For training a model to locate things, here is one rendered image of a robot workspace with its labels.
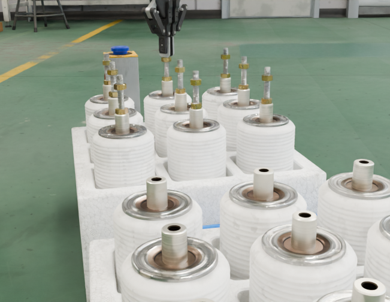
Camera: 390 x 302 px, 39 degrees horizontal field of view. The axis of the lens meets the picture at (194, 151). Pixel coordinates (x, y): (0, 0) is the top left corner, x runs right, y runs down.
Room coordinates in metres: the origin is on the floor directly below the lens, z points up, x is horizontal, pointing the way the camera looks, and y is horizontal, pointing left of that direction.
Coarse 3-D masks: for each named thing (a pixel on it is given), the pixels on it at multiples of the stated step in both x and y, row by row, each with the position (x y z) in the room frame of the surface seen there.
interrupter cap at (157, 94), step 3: (159, 90) 1.11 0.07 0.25; (174, 90) 1.11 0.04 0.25; (150, 93) 1.08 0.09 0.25; (153, 93) 1.09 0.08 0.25; (156, 93) 1.09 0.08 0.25; (159, 93) 1.09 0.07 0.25; (150, 96) 1.06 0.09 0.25; (153, 96) 1.05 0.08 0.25; (156, 96) 1.06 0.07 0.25; (159, 96) 1.06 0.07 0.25; (162, 96) 1.06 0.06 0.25; (165, 96) 1.06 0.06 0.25; (168, 96) 1.06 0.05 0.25; (171, 96) 1.06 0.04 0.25; (162, 99) 1.04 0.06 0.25; (165, 99) 1.04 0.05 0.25; (168, 99) 1.04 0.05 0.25
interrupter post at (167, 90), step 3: (162, 81) 1.07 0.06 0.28; (165, 81) 1.07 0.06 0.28; (168, 81) 1.07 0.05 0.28; (171, 81) 1.08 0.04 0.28; (162, 84) 1.07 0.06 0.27; (165, 84) 1.07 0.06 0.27; (168, 84) 1.07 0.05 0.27; (171, 84) 1.08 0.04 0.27; (162, 87) 1.07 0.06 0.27; (165, 87) 1.07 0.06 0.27; (168, 87) 1.07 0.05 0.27; (171, 87) 1.07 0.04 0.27; (162, 90) 1.07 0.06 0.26; (165, 90) 1.07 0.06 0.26; (168, 90) 1.07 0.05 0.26; (171, 90) 1.07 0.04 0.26; (162, 93) 1.08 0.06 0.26; (165, 93) 1.07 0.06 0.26; (168, 93) 1.07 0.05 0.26; (171, 93) 1.07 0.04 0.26
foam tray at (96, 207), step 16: (80, 128) 1.10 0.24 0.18; (80, 144) 0.99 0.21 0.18; (80, 160) 0.90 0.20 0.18; (160, 160) 0.89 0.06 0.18; (304, 160) 0.88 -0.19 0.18; (80, 176) 0.82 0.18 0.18; (240, 176) 0.81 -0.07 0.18; (288, 176) 0.81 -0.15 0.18; (304, 176) 0.81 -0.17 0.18; (320, 176) 0.82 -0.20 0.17; (80, 192) 0.75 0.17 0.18; (96, 192) 0.75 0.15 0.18; (112, 192) 0.75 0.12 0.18; (128, 192) 0.75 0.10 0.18; (192, 192) 0.77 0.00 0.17; (208, 192) 0.78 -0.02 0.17; (224, 192) 0.78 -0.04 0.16; (304, 192) 0.81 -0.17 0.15; (80, 208) 0.73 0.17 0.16; (96, 208) 0.74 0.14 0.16; (112, 208) 0.74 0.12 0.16; (208, 208) 0.78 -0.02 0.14; (80, 224) 0.73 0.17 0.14; (96, 224) 0.74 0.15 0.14; (112, 224) 0.74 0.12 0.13; (208, 224) 0.78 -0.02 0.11
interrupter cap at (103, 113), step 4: (104, 108) 0.96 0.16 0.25; (128, 108) 0.96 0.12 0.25; (132, 108) 0.96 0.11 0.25; (96, 112) 0.94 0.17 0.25; (100, 112) 0.94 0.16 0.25; (104, 112) 0.94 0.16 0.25; (108, 112) 0.95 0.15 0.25; (128, 112) 0.94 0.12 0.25; (132, 112) 0.94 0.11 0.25; (136, 112) 0.94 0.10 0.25; (96, 116) 0.91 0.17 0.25; (100, 116) 0.91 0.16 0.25; (104, 116) 0.91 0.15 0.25; (108, 116) 0.91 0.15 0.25; (112, 116) 0.91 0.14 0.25; (132, 116) 0.92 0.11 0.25
